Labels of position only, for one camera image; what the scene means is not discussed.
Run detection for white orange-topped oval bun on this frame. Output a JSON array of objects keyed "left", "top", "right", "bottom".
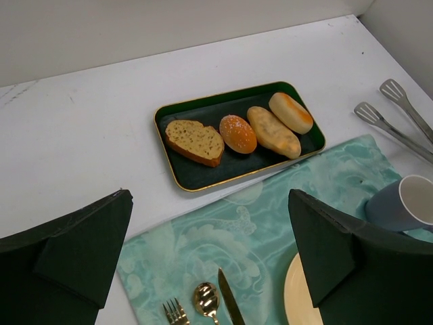
[{"left": 269, "top": 92, "right": 314, "bottom": 135}]

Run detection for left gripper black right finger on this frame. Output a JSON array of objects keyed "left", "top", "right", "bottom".
[{"left": 288, "top": 189, "right": 432, "bottom": 324}]

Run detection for round orange sugared bun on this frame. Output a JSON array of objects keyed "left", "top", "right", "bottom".
[{"left": 219, "top": 114, "right": 257, "bottom": 154}]

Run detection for cream yellow plate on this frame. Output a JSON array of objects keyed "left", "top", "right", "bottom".
[{"left": 283, "top": 253, "right": 323, "bottom": 325}]

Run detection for dark green gold-rimmed tray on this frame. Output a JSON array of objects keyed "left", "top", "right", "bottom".
[{"left": 154, "top": 81, "right": 305, "bottom": 192}]

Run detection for gold spoon green handle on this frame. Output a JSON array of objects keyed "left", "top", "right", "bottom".
[{"left": 193, "top": 282, "right": 220, "bottom": 324}]

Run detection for teal patterned placemat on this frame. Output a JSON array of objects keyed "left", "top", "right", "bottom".
[{"left": 118, "top": 135, "right": 399, "bottom": 324}]

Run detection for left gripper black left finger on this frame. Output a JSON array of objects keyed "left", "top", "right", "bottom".
[{"left": 1, "top": 190, "right": 133, "bottom": 324}]

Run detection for grey-blue mug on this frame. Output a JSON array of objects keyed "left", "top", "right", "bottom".
[{"left": 365, "top": 175, "right": 432, "bottom": 232}]

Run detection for gold fork green handle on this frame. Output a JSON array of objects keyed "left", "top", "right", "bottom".
[{"left": 162, "top": 298, "right": 190, "bottom": 325}]

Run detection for long yellow filled bread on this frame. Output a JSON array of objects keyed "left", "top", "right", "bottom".
[{"left": 247, "top": 106, "right": 302, "bottom": 159}]

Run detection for gold knife green handle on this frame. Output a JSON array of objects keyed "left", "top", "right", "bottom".
[{"left": 218, "top": 267, "right": 246, "bottom": 325}]

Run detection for stainless steel tongs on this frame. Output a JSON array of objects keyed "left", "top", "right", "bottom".
[{"left": 354, "top": 79, "right": 432, "bottom": 164}]

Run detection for sliced brown bread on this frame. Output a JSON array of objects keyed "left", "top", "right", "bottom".
[{"left": 165, "top": 120, "right": 225, "bottom": 167}]

